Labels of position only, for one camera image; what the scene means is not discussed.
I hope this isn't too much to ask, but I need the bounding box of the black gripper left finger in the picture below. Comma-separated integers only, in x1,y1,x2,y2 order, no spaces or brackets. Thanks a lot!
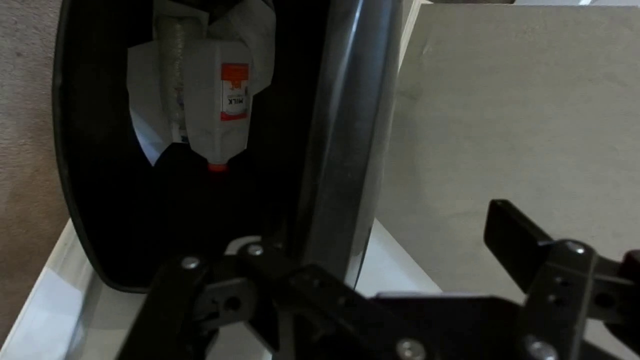
116,240,376,360

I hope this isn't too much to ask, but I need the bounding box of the black plastic trash bin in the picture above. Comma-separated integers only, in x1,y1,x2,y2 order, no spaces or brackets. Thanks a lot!
55,0,332,292

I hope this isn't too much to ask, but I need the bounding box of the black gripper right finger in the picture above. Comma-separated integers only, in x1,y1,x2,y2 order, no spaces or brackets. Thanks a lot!
484,200,640,360

